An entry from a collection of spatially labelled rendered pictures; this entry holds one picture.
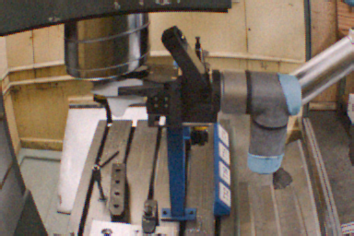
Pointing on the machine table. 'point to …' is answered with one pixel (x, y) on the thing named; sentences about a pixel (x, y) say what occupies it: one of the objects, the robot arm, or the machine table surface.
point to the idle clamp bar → (119, 184)
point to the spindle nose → (106, 46)
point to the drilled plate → (127, 230)
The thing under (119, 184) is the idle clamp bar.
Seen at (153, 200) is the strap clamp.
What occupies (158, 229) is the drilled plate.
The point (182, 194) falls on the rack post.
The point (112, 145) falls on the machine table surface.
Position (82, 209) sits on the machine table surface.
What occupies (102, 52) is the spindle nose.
